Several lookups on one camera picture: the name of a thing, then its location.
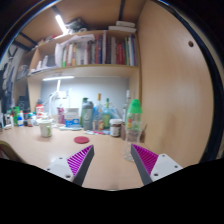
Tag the tall clear bottle white cap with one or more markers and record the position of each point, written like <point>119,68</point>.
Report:
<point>126,100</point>

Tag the ceiling light bar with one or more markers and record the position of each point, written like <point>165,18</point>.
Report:
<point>61,24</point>

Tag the red and white container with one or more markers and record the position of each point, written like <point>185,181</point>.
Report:
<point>39,110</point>

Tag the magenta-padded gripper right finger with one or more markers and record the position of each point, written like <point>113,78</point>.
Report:
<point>146,160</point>

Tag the olive chair back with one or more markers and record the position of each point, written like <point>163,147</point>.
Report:
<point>8,146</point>

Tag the green glass bottle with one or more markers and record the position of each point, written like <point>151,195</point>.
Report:
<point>106,116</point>

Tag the hanging dark clothes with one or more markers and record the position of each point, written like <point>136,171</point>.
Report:
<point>8,76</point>

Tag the brown jar with white lid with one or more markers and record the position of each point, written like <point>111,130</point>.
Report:
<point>115,128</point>

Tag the brown mug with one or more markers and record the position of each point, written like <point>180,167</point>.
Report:
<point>123,131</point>

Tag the clear bottle with green cap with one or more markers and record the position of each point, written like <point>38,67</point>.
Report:
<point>134,108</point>

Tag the pink pen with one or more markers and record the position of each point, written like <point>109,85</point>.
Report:
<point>98,132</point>

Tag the blue plastic bag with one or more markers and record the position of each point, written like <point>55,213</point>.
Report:
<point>115,113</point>

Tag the flat round red coaster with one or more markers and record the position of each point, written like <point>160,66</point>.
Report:
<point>81,139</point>

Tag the white wall socket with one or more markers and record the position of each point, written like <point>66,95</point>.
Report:
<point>62,94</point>

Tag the light blue hairbrush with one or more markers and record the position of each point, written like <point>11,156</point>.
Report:
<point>70,128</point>

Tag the small dark brown bottle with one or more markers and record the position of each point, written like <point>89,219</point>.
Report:
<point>30,120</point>

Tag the green plastic container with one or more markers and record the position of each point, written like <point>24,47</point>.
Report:
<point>15,115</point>

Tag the wooden shelf unit with books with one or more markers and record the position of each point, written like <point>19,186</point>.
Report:
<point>100,50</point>

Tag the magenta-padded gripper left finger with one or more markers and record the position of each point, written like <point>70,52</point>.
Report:
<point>80,160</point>

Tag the small white bottle blue label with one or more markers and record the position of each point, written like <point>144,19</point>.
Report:
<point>20,121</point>

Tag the under-shelf light bar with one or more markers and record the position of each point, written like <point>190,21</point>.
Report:
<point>58,78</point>

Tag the pink pouch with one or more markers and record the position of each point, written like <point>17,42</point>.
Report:
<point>61,115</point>

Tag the blue and white carton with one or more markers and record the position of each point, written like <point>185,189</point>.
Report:
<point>72,117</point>

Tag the white desk lamp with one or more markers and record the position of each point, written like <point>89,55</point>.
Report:
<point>58,87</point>

